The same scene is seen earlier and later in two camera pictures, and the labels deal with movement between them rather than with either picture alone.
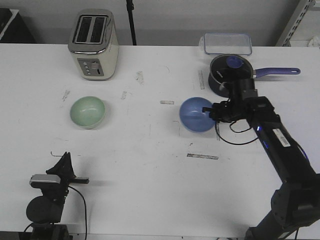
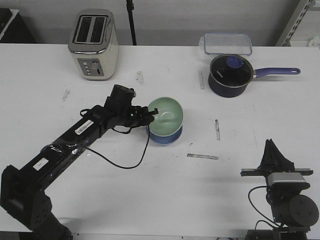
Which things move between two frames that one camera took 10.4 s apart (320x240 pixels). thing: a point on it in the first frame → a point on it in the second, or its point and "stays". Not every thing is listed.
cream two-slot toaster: (94, 43) stays
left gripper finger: (60, 168) → (155, 112)
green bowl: (87, 112) → (169, 119)
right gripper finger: (214, 116) → (267, 162)
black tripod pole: (130, 8) stays
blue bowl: (192, 117) → (164, 139)
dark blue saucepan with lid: (228, 67) stays
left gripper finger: (70, 172) → (150, 118)
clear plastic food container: (216, 43) stays
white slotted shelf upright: (295, 23) stays
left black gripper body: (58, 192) → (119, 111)
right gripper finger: (211, 110) → (280, 163)
